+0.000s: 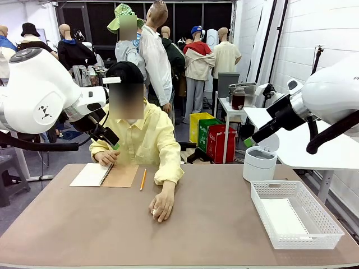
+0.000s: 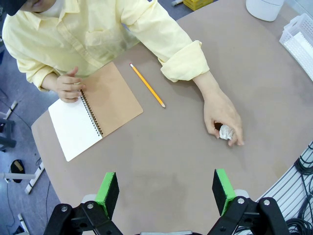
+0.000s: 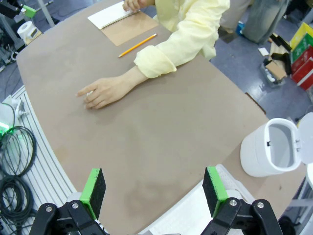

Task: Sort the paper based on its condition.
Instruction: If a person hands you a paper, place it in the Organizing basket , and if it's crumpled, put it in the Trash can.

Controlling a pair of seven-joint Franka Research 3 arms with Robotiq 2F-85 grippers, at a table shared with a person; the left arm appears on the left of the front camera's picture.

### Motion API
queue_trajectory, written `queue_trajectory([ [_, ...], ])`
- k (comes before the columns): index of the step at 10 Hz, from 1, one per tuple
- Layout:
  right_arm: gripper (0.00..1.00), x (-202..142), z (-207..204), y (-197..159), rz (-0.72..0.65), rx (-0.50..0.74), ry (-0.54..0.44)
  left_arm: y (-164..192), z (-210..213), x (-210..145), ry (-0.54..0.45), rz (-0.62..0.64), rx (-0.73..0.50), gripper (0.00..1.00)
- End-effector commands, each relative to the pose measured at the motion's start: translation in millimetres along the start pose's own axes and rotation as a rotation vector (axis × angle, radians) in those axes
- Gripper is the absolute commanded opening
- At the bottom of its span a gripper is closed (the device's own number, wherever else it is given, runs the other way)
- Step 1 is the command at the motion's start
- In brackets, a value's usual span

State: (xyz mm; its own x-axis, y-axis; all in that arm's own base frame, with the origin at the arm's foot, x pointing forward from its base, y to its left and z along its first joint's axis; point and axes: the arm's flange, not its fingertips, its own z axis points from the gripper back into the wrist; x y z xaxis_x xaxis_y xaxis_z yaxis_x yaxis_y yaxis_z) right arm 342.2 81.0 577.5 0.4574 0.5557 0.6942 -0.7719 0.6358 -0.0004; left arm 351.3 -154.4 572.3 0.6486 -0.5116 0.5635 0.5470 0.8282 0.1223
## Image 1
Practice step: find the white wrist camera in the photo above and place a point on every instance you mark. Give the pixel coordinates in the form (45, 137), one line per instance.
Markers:
(266, 91)
(106, 94)

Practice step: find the black tripod pole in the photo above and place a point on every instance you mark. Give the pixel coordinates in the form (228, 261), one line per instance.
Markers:
(317, 59)

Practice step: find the person right forearm yellow sleeve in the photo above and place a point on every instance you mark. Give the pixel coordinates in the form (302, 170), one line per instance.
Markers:
(98, 147)

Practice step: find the mannequin black bucket hat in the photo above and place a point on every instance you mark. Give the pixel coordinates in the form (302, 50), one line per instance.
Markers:
(29, 29)

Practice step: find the white plastic mesh basket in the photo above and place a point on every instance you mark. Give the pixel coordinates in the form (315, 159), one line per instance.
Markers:
(322, 221)

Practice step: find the yellow recycling bag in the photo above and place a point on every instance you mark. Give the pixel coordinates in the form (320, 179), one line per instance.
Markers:
(196, 126)

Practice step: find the metal tray container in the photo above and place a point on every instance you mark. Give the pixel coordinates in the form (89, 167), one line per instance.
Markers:
(248, 87)

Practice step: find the mannequin green checked hat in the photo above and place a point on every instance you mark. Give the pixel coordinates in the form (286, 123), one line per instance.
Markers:
(126, 53)

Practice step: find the mannequin blue white jacket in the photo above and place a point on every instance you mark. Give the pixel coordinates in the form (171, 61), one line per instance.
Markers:
(5, 45)

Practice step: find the black cap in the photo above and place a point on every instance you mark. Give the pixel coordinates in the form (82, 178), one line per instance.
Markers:
(126, 71)

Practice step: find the white leaning panel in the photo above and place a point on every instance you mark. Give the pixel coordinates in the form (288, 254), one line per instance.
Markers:
(262, 42)

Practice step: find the black floor stand base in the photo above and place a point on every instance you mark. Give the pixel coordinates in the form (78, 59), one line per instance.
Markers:
(196, 155)

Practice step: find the mannequin cream shirt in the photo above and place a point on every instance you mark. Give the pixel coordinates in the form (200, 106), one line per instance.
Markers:
(225, 56)

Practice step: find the white paper ball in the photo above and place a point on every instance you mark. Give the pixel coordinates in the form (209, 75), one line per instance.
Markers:
(154, 211)

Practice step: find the person torso yellow shirt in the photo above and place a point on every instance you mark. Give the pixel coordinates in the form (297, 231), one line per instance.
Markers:
(151, 134)

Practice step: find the spiral notebook brown cover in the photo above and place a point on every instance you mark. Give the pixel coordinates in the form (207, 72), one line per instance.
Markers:
(117, 176)

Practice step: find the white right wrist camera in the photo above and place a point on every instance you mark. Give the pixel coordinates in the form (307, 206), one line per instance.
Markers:
(266, 91)

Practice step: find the yellow pencil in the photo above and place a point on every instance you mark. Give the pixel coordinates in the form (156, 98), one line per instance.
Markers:
(143, 180)

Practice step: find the grey plastic stool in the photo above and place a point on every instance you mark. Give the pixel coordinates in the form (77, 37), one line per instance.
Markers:
(14, 173)

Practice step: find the person left hand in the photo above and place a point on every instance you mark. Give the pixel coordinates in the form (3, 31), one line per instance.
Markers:
(164, 207)

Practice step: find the white round trash bin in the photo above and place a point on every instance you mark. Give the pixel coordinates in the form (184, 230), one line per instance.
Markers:
(259, 166)

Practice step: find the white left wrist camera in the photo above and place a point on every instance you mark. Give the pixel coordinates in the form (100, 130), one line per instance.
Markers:
(106, 94)

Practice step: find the small white table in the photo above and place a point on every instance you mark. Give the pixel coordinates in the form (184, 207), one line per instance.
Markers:
(227, 112)

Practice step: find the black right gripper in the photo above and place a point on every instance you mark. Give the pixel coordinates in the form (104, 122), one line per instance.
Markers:
(286, 113)

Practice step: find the tall mannequin white shirt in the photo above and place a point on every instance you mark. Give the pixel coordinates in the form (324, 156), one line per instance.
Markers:
(154, 56)

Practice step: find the glass jar dark liquid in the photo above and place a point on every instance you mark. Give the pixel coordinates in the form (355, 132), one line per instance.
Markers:
(238, 99)

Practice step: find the white label on cap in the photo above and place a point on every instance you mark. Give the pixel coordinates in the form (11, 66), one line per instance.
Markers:
(111, 80)

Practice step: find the white torso form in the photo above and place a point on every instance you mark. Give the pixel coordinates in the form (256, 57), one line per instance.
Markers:
(212, 37)

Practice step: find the mannequin dark green jacket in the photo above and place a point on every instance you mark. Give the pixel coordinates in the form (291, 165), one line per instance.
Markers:
(175, 56)

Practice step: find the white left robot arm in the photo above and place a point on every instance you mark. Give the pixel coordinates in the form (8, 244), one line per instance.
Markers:
(28, 92)

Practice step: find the person left forearm yellow sleeve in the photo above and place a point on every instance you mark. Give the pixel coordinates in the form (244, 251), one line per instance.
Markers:
(169, 173)

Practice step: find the red recycling bag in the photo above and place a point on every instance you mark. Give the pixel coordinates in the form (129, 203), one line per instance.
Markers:
(217, 145)

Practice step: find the white paper sheet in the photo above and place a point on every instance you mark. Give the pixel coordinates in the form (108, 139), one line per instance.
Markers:
(283, 218)

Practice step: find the mannequin black hoodie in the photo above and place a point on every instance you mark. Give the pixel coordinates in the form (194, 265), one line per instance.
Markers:
(74, 54)

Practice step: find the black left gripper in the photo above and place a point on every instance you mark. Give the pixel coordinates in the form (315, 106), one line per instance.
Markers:
(87, 120)

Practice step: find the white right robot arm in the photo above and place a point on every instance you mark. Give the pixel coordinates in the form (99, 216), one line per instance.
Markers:
(331, 92)

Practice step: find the grey bin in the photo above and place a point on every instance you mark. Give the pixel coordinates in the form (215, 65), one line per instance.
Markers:
(227, 82)

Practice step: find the large white side table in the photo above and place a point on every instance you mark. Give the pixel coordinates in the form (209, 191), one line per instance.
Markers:
(294, 157)

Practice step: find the mannequin blue cap red jacket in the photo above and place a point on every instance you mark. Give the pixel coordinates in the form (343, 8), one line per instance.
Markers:
(197, 64)

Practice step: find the person right hand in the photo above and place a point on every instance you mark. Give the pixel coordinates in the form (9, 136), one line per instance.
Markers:
(108, 158)

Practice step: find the green recycling bag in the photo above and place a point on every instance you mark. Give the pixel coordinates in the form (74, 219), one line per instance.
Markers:
(204, 134)

